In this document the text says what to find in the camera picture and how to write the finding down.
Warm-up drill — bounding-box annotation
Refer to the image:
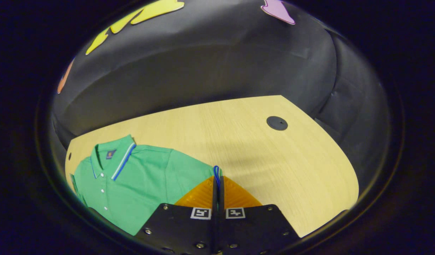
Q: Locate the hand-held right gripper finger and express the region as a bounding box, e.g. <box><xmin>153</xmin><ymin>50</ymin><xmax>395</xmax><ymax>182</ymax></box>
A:
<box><xmin>217</xmin><ymin>175</ymin><xmax>301</xmax><ymax>255</ymax></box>
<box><xmin>134</xmin><ymin>175</ymin><xmax>218</xmax><ymax>255</ymax></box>

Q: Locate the green T-shirt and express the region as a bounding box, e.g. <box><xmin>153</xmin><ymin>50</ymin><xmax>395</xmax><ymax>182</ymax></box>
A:
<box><xmin>69</xmin><ymin>134</ymin><xmax>224</xmax><ymax>236</ymax></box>

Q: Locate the black backdrop cloth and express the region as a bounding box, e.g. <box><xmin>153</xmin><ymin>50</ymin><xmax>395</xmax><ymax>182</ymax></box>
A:
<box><xmin>49</xmin><ymin>0</ymin><xmax>390</xmax><ymax>185</ymax></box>

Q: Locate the black cable hole cover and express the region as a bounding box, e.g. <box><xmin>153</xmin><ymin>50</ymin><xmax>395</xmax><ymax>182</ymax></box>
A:
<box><xmin>266</xmin><ymin>116</ymin><xmax>288</xmax><ymax>131</ymax></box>

